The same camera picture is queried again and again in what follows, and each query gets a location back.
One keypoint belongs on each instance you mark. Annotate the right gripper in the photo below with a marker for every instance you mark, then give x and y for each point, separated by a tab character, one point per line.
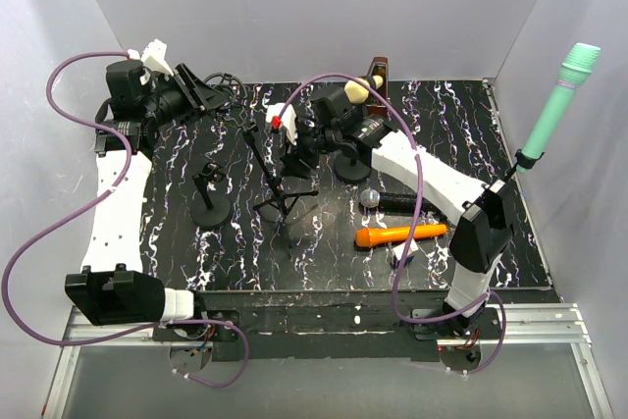
295	152

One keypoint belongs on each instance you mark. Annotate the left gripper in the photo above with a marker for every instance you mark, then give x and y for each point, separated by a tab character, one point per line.
203	95

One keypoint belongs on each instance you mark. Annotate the round-base stand for cream mic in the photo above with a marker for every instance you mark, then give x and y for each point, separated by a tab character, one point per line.
350	166

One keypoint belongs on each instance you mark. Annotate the cream microphone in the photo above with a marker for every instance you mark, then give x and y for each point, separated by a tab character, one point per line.
357	91

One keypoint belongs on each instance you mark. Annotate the black silver-mesh microphone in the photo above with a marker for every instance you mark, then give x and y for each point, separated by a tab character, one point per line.
400	202

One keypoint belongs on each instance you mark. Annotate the orange microphone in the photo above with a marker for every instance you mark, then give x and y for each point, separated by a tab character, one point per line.
372	237

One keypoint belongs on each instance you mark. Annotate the short round-base mic stand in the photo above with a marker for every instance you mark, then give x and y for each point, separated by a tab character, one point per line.
215	208

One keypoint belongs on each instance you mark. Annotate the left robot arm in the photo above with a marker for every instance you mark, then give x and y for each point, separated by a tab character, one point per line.
111	287

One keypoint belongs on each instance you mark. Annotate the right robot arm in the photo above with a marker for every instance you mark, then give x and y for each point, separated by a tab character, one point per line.
481	213

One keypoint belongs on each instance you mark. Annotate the tripod stand for green mic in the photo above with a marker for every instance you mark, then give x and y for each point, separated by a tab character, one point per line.
515	166

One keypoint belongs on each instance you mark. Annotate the green microphone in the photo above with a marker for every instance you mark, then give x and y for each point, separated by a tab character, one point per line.
574	71

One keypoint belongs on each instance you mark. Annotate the brown metronome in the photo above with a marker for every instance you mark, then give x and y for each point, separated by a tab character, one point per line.
379	72

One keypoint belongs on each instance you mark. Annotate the small white blue box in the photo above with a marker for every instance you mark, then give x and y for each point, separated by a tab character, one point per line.
397	251

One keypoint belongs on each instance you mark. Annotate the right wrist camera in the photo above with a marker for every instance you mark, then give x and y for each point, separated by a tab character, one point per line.
282	117

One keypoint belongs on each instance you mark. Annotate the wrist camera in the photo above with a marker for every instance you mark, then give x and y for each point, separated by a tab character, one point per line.
282	117
153	57

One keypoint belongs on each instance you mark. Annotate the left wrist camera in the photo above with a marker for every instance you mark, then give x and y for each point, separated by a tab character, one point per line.
153	57

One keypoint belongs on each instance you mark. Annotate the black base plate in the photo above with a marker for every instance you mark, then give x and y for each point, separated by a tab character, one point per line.
336	324

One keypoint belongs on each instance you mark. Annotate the aluminium rail frame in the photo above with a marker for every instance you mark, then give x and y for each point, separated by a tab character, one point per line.
531	360

